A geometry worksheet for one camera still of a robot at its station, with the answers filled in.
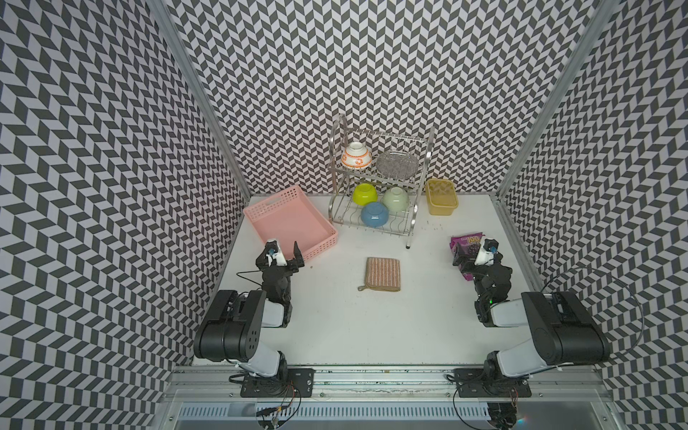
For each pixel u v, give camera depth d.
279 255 0.76
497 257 0.81
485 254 0.76
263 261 0.79
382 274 0.94
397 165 1.12
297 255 0.85
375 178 0.83
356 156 0.89
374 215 1.02
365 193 1.09
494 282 0.67
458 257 0.81
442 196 1.22
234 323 0.46
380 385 0.74
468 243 0.96
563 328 0.45
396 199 1.06
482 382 0.72
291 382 0.71
